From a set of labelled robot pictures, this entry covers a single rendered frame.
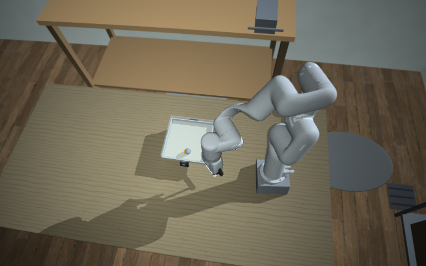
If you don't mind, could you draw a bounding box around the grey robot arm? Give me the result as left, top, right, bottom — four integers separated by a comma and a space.
201, 62, 337, 184

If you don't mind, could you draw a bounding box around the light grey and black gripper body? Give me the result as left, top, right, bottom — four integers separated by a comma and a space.
201, 152, 223, 175

